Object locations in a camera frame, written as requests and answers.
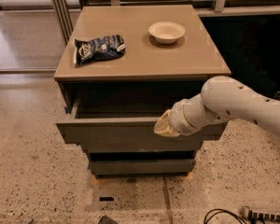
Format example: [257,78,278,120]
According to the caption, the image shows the grey top drawer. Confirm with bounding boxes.
[56,102,227,144]

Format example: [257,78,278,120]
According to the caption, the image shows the grey drawer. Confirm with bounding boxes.
[56,102,227,144]
[81,139,202,153]
[89,160,195,175]

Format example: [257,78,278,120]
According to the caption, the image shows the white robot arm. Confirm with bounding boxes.
[154,76,280,137]

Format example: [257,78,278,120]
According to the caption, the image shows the grey bottom drawer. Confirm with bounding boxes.
[89,160,195,175]

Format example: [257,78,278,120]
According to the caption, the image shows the grey middle drawer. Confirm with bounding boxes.
[81,139,202,153]

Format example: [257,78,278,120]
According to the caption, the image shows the grey drawer cabinet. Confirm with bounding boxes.
[54,5,231,164]

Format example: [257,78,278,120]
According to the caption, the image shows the white bowl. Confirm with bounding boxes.
[148,21,186,45]

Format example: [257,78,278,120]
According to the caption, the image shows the blue chip bag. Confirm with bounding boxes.
[74,35,126,65]

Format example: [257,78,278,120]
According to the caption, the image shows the dark object on floor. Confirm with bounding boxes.
[98,216,118,224]

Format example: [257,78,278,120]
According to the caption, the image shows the white power strip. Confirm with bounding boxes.
[241,206,280,223]

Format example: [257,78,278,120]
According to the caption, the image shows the black cable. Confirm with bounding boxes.
[203,208,247,224]

